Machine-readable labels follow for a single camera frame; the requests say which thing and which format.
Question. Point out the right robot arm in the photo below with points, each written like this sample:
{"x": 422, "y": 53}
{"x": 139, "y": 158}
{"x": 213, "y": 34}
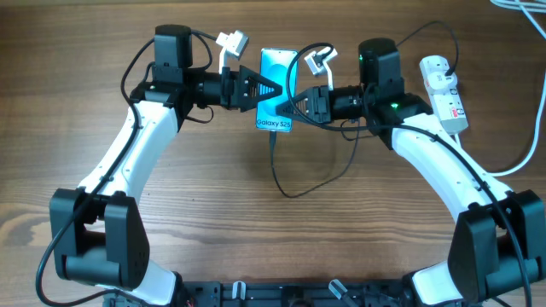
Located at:
{"x": 499, "y": 240}

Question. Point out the white power strip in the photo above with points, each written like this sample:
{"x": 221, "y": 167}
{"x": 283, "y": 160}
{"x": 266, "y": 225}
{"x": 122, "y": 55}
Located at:
{"x": 448, "y": 107}

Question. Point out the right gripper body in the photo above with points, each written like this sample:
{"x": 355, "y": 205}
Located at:
{"x": 323, "y": 106}

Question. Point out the turquoise screen smartphone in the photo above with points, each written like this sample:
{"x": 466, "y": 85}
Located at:
{"x": 274, "y": 66}

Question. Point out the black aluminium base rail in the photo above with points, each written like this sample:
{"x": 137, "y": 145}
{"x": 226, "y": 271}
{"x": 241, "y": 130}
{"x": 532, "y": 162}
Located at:
{"x": 380, "y": 293}

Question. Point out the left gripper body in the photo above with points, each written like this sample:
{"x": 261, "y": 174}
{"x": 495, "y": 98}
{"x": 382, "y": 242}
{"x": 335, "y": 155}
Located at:
{"x": 228, "y": 88}

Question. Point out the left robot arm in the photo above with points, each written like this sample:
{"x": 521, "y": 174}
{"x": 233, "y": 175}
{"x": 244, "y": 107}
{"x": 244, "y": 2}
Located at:
{"x": 98, "y": 237}

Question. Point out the white charger plug adapter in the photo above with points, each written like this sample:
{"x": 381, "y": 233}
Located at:
{"x": 437, "y": 83}

